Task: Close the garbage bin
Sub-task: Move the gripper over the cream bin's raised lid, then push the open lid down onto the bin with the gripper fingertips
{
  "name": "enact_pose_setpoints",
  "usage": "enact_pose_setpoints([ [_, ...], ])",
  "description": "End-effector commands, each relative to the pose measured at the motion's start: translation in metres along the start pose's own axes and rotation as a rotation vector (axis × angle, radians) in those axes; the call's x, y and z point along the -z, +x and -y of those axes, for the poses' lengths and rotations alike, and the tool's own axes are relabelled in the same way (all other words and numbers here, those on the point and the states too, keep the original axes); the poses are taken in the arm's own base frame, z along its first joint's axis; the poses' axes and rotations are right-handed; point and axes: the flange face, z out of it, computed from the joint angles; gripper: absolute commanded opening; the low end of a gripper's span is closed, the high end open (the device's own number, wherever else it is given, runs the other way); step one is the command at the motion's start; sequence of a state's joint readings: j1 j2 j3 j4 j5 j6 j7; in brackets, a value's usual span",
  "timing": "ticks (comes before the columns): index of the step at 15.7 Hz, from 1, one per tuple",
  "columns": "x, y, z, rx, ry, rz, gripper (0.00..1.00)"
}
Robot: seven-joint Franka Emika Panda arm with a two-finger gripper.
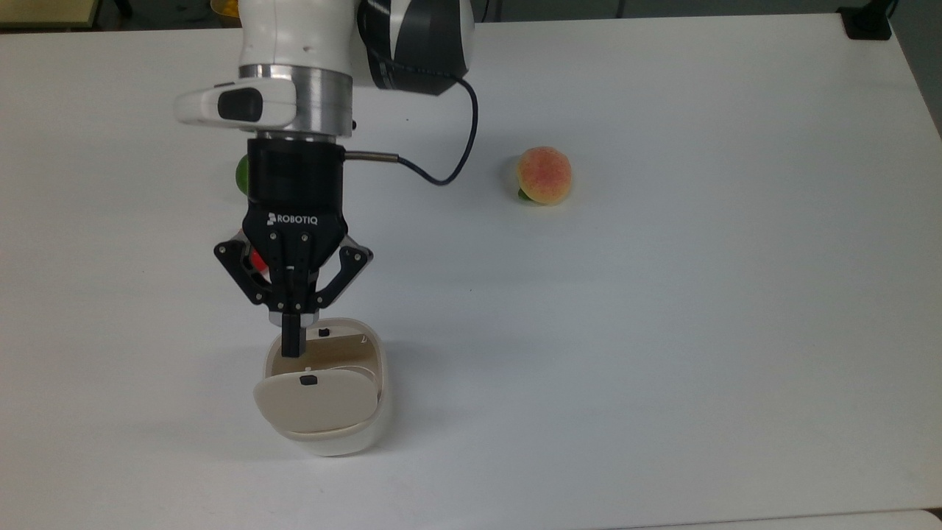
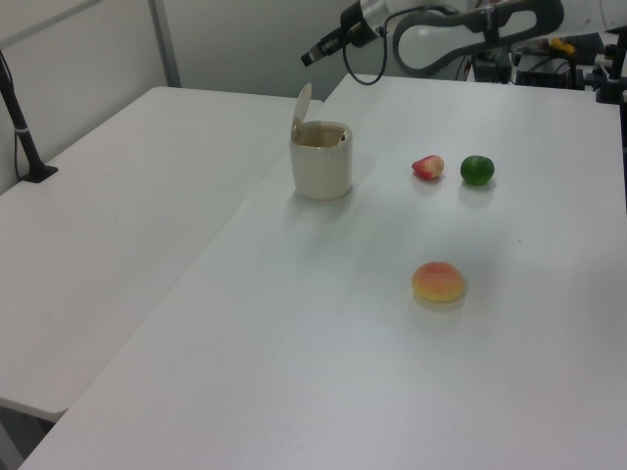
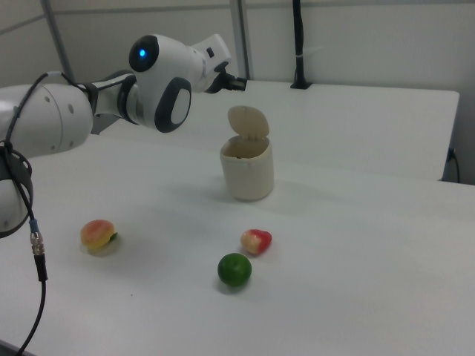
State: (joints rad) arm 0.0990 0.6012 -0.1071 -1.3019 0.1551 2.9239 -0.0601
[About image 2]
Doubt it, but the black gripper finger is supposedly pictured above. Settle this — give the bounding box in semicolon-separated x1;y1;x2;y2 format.
303;34;350;68
301;27;346;62

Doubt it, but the red toy strawberry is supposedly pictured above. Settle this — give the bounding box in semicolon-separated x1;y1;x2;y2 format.
410;155;446;182

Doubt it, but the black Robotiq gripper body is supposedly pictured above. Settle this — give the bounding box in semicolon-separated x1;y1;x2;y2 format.
340;2;381;49

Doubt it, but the cream garbage bin with lid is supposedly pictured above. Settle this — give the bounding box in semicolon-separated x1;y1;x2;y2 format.
288;81;355;201

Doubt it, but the orange yellow toy peach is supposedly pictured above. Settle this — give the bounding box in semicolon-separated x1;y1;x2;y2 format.
410;261;465;304

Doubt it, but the green toy lime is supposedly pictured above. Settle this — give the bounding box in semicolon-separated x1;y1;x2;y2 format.
458;155;496;188

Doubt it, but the black pole with base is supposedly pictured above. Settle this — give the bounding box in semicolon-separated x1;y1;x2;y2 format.
0;48;59;184

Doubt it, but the small black equipment box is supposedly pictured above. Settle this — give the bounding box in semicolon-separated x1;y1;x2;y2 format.
472;48;513;84

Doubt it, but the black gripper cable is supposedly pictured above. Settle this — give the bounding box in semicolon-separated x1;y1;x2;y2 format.
342;4;459;86

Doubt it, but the black camera stand clamp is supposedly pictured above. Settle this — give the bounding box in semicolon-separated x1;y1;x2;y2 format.
595;43;627;104

